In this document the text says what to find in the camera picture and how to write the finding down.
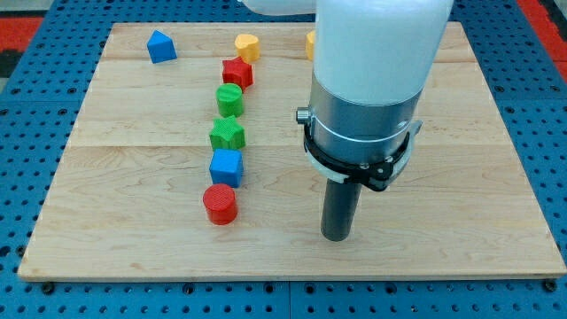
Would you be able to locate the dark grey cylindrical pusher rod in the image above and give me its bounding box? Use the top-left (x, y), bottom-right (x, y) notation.
top-left (321, 179), bottom-right (361, 242)

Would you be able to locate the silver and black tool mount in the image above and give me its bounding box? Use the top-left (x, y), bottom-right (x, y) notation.
top-left (297, 77), bottom-right (422, 191)

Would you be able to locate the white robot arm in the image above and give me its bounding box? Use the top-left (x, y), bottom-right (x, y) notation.
top-left (242, 0), bottom-right (453, 241)

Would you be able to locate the yellow block behind arm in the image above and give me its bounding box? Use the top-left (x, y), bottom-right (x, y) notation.
top-left (305, 30), bottom-right (316, 61)

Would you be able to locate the wooden board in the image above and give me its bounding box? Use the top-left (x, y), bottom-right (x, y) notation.
top-left (18, 22), bottom-right (566, 282)

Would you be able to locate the blue cube block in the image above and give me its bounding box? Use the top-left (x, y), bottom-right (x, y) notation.
top-left (209, 149), bottom-right (244, 188)

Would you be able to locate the green star block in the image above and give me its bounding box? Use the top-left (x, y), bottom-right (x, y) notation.
top-left (209, 115), bottom-right (246, 150)

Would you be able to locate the red cylinder block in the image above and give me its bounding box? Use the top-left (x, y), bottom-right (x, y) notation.
top-left (202, 183), bottom-right (238, 225)

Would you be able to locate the green cylinder block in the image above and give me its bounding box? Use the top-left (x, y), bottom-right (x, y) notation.
top-left (215, 83), bottom-right (244, 117)

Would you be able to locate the red star block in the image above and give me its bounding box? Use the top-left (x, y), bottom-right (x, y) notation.
top-left (221, 57), bottom-right (253, 92)

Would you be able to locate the yellow heart block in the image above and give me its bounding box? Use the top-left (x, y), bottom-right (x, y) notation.
top-left (234, 34), bottom-right (260, 63)

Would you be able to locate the blue triangular prism block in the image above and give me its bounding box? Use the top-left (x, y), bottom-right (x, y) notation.
top-left (146, 30), bottom-right (177, 64)

